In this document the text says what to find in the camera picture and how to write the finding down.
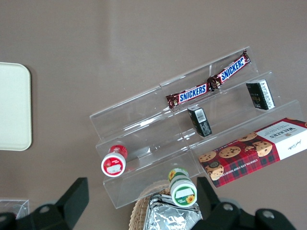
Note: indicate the cream plastic tray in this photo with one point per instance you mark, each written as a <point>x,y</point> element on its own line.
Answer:
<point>14,105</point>

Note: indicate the silver foil package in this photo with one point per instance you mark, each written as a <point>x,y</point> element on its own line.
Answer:
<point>168,218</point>

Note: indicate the Snickers chocolate bar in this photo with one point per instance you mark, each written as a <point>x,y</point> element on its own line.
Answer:
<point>231,69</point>
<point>192,92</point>

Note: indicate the clear acrylic bottle rack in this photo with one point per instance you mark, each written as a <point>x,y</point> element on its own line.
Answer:
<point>21,206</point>

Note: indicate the small black box white side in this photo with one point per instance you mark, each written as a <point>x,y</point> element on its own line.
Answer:
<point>260,94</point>

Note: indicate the small black box with barcode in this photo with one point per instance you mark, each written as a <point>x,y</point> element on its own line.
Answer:
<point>200,122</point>

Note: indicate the Walkers red tartan cookie box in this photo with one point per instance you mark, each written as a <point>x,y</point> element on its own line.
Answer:
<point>251,153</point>

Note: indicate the oval wicker basket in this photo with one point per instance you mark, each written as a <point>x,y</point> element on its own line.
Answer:
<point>138,215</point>

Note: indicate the clear acrylic stepped stand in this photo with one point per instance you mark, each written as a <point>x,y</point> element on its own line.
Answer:
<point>134,134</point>
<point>239,112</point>

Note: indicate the red lid yogurt cup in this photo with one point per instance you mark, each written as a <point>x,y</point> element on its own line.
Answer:
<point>113,165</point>

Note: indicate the green lid sunflower cup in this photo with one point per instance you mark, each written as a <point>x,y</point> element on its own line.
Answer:
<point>183,194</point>

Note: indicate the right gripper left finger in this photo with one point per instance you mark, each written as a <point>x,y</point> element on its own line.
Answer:
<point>74,203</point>

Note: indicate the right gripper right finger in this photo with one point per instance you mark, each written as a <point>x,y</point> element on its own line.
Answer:
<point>207,198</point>

